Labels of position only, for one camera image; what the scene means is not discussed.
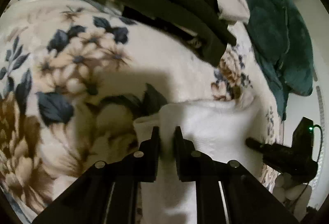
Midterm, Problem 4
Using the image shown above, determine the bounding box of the white knit garment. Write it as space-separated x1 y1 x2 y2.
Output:
133 98 263 223

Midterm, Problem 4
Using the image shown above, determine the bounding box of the white gloved right hand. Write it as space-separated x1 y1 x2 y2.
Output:
272 173 312 218

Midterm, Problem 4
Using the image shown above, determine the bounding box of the dark green blanket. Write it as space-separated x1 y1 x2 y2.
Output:
245 0 314 120

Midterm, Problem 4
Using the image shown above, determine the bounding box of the floral fleece blanket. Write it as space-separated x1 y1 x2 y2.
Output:
1 0 282 223

